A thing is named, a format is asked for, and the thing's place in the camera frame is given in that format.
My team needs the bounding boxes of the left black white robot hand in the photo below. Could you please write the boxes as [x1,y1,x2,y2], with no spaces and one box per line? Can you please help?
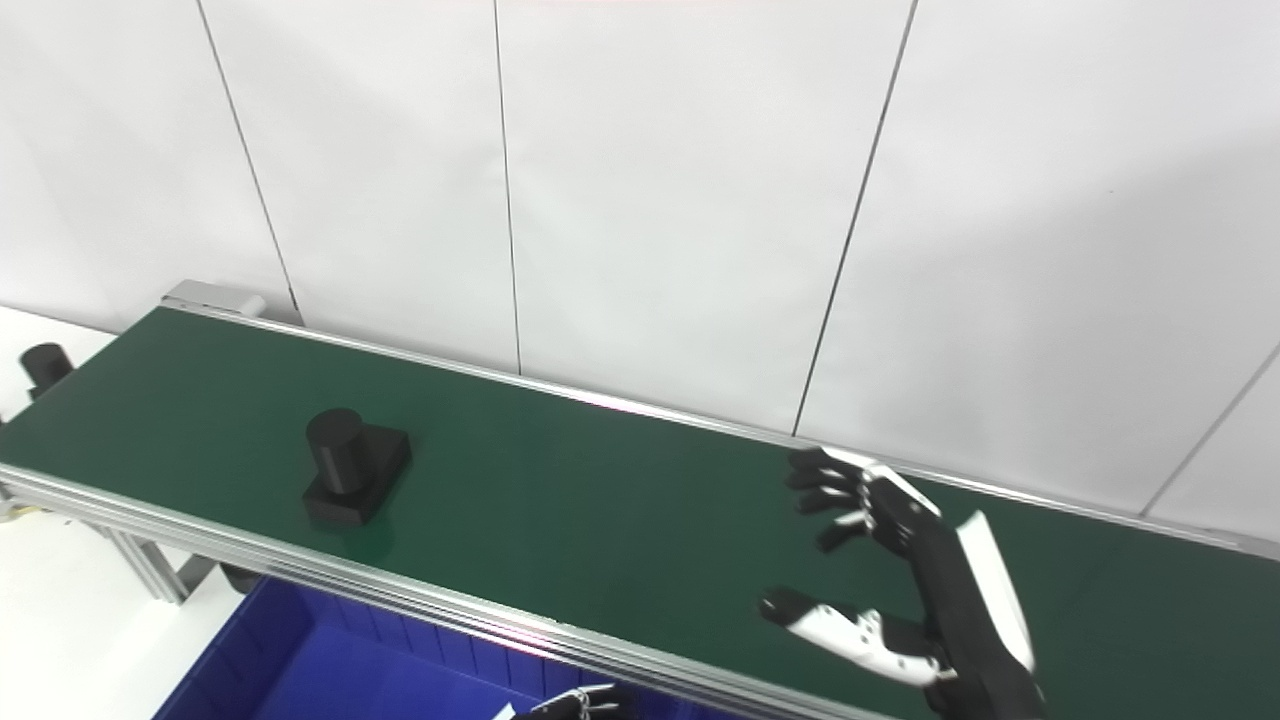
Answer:
[515,685,636,720]

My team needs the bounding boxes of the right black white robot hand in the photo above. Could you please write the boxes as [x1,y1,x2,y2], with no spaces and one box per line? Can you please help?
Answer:
[758,447,1049,720]

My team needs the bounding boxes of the black cylinder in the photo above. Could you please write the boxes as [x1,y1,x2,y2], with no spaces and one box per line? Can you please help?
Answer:
[302,408,413,528]

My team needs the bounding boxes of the blue plastic bin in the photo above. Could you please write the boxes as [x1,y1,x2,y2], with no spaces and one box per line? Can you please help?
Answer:
[152,575,741,720]

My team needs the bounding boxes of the aluminium conveyor leg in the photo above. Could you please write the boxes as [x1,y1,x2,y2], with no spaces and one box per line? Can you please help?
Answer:
[98,528,217,607]

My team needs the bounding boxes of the black cylinder part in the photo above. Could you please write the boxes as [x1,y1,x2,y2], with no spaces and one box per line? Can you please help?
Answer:
[20,343,74,401]

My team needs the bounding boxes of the green conveyor belt aluminium frame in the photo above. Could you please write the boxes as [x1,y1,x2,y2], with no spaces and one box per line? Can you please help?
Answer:
[0,295,1280,720]

